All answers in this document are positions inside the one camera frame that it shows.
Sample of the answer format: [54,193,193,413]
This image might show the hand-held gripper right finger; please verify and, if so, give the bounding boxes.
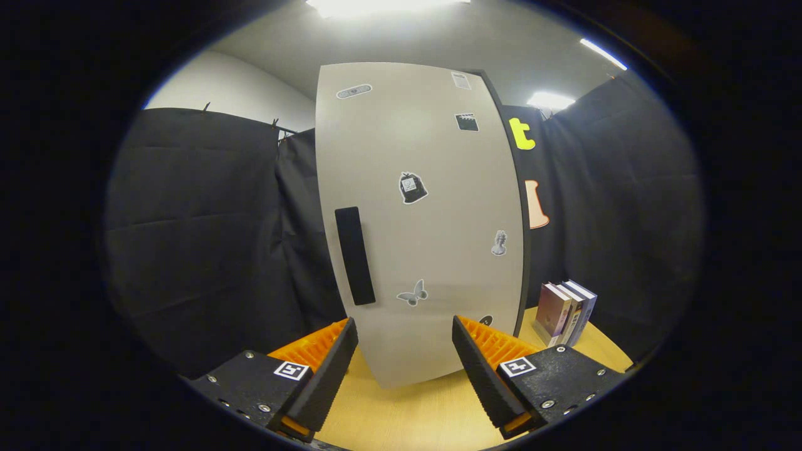
[451,315,629,440]

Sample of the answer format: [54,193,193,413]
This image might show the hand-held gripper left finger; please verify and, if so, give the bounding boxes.
[188,317,360,443]

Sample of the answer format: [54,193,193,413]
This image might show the black door handle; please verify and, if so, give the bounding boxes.
[334,206,377,307]

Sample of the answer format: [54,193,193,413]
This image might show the beige cabinet door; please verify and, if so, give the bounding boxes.
[315,61,526,390]

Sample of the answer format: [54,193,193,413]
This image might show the mauve cover book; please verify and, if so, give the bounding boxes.
[533,282,573,347]

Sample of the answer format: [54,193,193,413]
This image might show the tan cover book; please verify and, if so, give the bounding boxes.
[555,282,585,347]

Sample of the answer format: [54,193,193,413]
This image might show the small ceiling light panel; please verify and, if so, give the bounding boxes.
[528,91,576,113]

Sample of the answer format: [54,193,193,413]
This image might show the long ceiling light strip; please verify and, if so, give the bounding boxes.
[579,38,628,71]

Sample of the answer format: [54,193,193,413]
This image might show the wide ceiling light panel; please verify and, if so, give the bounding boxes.
[306,0,472,19]

